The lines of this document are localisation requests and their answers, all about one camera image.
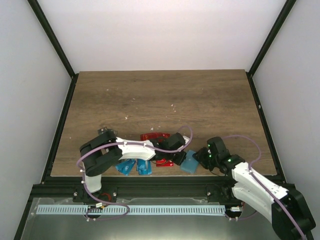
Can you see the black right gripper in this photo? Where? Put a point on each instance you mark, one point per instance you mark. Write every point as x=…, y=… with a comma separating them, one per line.
x=200, y=157

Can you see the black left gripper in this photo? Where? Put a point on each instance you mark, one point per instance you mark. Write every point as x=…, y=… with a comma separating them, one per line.
x=179, y=160

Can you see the blue card holder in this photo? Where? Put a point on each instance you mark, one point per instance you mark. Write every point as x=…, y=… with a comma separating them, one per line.
x=190, y=164

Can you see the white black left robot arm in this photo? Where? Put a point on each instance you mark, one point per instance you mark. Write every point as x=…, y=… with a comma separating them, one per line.
x=106, y=150

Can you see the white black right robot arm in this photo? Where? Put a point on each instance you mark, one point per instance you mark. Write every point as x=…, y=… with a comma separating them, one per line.
x=286, y=209

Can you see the blue credit card pile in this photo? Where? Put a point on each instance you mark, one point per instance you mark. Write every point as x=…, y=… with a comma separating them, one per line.
x=143, y=167

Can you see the red credit card pile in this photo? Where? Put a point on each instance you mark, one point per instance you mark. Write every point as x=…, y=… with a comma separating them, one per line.
x=153, y=135

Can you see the black credit card pile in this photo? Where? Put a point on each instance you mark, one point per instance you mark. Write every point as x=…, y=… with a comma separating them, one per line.
x=105, y=129

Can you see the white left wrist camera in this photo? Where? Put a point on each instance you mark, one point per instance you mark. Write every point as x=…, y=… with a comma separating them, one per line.
x=186, y=139

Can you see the grey metal base plate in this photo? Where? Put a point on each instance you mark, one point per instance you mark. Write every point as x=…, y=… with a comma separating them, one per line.
x=148, y=219

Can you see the black front frame rail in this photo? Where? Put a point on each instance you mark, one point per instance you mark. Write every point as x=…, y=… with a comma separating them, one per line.
x=137, y=186

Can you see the light blue slotted cable duct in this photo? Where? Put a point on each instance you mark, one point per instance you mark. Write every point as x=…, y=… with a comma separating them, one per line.
x=143, y=210

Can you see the black right frame post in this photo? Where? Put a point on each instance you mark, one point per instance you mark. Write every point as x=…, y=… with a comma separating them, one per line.
x=275, y=29

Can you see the black frame post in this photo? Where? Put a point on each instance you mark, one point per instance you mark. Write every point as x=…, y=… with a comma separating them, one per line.
x=275, y=29
x=40, y=15

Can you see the black left frame post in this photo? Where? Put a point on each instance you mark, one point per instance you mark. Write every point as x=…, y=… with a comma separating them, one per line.
x=40, y=15

